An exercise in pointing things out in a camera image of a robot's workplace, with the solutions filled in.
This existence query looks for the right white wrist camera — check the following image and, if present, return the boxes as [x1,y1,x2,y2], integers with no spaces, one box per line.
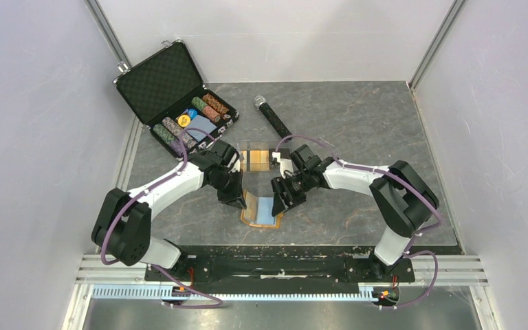
[270,150,294,179]

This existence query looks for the purple patterned chip stack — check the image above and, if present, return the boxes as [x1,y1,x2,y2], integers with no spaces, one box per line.
[162,117,197,150]

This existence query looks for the brown patterned chip stack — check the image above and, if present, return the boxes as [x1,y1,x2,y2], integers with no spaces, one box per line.
[201,93,229,116]

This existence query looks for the green red chip stack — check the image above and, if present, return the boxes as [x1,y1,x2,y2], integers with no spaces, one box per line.
[191,97,221,123]

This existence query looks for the black glitter cylinder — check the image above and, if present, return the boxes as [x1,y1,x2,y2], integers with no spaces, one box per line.
[254,96,292,138]

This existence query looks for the gold card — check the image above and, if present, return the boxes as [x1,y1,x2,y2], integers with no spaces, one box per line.
[258,150,271,172]
[241,150,261,172]

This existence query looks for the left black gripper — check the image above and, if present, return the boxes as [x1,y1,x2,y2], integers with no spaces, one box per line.
[209,168,246,210]

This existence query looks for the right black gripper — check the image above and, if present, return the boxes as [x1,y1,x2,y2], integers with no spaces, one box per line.
[271,170,312,217]

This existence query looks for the black poker chip case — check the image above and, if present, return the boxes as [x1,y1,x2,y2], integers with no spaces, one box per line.
[113,40,239,160]

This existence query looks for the grey slotted cable duct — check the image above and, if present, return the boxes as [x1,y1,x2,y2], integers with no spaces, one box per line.
[91,284,402,302]

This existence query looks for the blue card deck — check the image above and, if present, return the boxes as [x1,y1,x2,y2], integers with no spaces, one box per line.
[186,115,217,142]

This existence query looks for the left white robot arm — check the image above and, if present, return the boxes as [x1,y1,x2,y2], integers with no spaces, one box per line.
[91,141,247,280]

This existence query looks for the green purple chip stack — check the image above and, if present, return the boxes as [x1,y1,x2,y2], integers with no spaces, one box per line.
[152,124,185,157]

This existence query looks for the orange leather card holder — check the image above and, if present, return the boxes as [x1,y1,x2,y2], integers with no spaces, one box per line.
[240,189,283,229]

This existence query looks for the yellow poker chip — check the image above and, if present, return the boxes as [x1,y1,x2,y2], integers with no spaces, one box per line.
[177,113,191,128]

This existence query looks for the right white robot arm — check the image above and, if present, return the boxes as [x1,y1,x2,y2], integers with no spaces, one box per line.
[271,145,439,281]

